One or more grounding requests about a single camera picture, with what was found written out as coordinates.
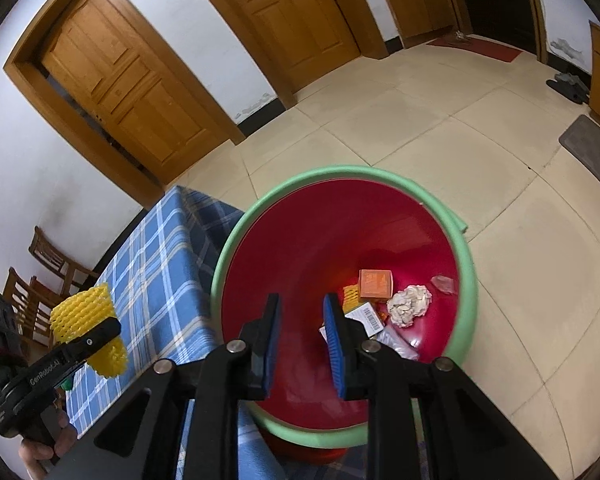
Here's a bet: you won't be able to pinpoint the yellow foam net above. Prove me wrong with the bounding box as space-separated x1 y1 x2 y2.
342 284 364 314
50 283 129 378

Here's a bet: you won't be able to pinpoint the cream paper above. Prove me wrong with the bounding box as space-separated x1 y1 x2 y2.
387 285 432 327

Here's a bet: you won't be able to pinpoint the clear plastic wrapper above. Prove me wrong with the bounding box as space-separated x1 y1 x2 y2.
430 275 458 295

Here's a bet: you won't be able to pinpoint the orange cardboard box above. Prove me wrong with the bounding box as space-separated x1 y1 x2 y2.
358 269 393 301

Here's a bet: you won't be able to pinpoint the white plastic bag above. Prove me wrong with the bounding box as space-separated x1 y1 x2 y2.
375 324 419 361

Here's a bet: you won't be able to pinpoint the teal white box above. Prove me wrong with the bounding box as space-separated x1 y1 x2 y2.
318 297 385 341

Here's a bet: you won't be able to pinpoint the person's left hand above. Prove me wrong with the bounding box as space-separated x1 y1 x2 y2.
18 410 78 480

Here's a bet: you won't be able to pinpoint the green flower-shaped container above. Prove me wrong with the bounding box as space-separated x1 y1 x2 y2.
60 376 73 392

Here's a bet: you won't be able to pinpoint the near wooden chair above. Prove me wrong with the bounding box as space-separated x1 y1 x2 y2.
3 268 64 349

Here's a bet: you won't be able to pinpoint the wooden chair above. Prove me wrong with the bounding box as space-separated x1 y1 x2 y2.
29 226 99 297
3 268 64 349

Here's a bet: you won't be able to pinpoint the blue plaid tablecloth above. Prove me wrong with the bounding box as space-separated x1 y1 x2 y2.
64 184 432 480

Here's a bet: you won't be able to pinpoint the far wooden chair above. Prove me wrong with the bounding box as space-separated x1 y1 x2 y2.
29 226 99 297

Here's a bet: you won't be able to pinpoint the red bin green rim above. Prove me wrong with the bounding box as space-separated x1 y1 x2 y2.
210 164 479 466

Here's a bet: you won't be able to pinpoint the grey floor mat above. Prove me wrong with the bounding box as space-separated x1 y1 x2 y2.
558 115 600 181

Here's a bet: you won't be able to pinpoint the left wooden door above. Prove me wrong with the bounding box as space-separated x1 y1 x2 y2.
4 0 245 208

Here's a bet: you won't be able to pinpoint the dark shoes on floor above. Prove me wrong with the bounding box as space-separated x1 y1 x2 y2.
545 73 590 104

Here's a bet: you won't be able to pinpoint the right wooden door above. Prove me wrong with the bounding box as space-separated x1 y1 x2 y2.
209 0 388 108

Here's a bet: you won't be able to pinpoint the red door mat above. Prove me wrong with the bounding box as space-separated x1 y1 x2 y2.
428 36 522 63

